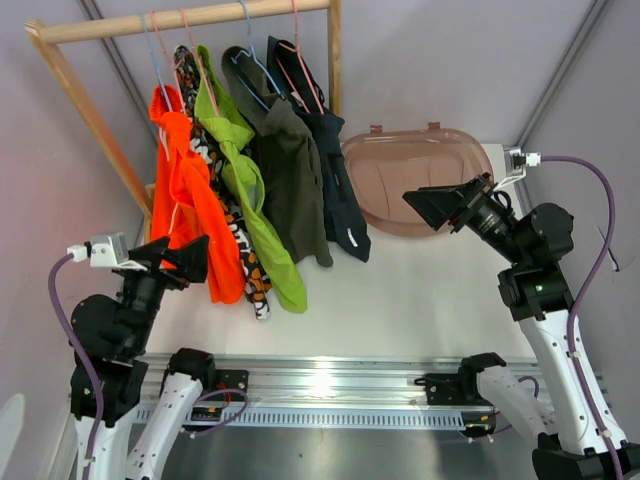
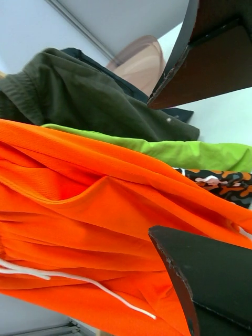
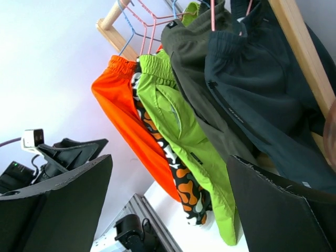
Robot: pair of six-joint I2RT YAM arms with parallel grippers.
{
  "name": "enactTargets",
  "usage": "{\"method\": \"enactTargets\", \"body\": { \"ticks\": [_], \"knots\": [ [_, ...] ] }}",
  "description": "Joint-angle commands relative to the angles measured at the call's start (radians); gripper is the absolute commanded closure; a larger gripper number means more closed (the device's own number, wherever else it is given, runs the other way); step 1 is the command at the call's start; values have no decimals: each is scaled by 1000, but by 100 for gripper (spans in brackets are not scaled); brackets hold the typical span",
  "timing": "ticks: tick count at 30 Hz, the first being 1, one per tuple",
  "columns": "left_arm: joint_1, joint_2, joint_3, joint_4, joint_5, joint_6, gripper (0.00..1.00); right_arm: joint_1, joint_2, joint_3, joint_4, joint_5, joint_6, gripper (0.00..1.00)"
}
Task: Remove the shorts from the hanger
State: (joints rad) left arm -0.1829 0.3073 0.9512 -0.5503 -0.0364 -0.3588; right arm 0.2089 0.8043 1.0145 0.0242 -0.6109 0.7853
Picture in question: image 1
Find lime green shorts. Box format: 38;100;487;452
195;45;308;314

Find blue wire hanger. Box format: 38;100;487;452
232;0;281;112

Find olive green shorts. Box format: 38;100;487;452
221;46;333;268

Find wooden clothes rack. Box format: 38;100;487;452
24;0;342;238

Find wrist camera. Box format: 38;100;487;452
495;147;542;191
66;232;129;268

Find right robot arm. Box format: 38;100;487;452
403;174;639;479

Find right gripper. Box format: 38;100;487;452
403;173;529;267

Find navy blue shorts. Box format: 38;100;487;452
267;36;371;263

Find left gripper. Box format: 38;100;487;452
118;232;209;351

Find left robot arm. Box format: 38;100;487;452
67;233;249;479

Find pink hanger of green shorts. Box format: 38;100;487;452
179;8;220;117

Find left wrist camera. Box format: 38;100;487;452
66;232;129;268

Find white slotted cable duct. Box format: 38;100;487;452
183;407;495;431

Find pink plastic basket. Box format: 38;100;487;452
342;123;493;238

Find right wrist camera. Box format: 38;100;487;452
495;147;542;191

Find patterned black orange shorts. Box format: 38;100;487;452
173;45;271;320

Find pink hanger of patterned shorts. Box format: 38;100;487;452
150;10;186;115

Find pink wire hanger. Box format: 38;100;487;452
277;0;325;114

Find blue hanger of orange shorts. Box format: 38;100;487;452
139;13;173;111

